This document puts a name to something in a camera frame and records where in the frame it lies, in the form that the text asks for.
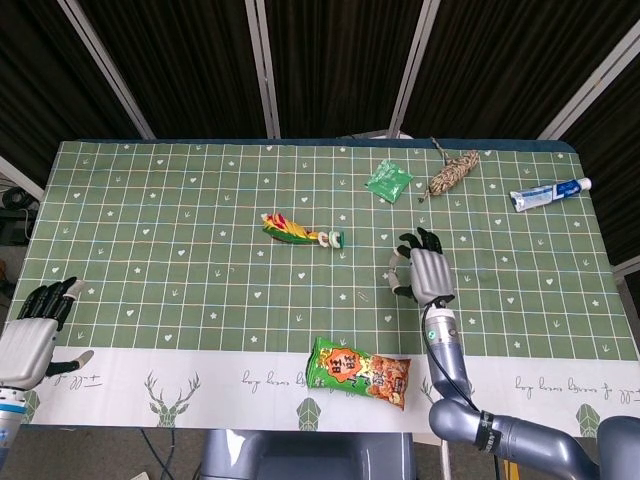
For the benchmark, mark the green orange snack bag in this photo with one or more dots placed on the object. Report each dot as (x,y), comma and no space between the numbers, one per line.
(360,375)

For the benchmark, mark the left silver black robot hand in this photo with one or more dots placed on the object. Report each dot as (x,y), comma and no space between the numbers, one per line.
(25,345)

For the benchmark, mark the grey robot torso base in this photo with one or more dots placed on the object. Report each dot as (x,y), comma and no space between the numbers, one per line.
(300,460)

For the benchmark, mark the small metal paper clip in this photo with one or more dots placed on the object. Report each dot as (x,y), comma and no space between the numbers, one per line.
(363,296)

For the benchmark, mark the blue white toothpaste tube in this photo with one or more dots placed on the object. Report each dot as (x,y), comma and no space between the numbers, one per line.
(547,194)

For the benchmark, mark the grey screen frame post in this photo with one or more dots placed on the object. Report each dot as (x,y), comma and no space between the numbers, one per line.
(22,180)
(262,70)
(411,70)
(107,70)
(590,98)

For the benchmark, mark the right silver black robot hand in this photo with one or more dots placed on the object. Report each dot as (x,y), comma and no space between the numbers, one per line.
(431,275)

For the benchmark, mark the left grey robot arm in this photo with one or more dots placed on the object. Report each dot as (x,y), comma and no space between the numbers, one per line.
(10,420)

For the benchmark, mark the green grid tablecloth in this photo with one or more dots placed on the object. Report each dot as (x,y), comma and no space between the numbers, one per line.
(175,250)

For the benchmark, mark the colourful feather shuttlecock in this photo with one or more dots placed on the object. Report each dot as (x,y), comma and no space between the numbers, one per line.
(290,231)

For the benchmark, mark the green foil sachet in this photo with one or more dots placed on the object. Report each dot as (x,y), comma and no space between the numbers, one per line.
(389,181)

